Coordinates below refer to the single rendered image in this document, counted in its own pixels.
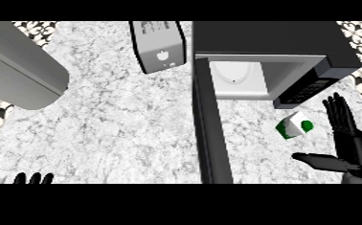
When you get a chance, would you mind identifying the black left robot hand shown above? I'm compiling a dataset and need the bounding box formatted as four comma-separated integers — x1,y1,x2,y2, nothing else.
11,171,54,185

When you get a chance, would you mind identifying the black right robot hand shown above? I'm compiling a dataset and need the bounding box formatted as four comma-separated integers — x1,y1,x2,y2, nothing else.
289,91,362,185

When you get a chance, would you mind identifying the white and green milk carton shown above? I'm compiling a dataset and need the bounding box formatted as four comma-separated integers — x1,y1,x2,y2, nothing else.
274,110,314,141

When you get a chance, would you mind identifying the black microwave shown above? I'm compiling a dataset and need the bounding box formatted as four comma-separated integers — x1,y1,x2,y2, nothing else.
190,20,362,110

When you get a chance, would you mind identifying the dark grey microwave door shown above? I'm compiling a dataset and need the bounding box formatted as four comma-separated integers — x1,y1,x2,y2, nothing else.
190,56,235,185

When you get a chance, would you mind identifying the large grey rounded appliance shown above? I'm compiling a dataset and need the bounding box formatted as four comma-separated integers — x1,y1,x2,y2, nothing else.
0,20,71,111

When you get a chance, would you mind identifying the grey toaster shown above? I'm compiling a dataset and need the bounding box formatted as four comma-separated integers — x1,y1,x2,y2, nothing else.
127,20,187,75

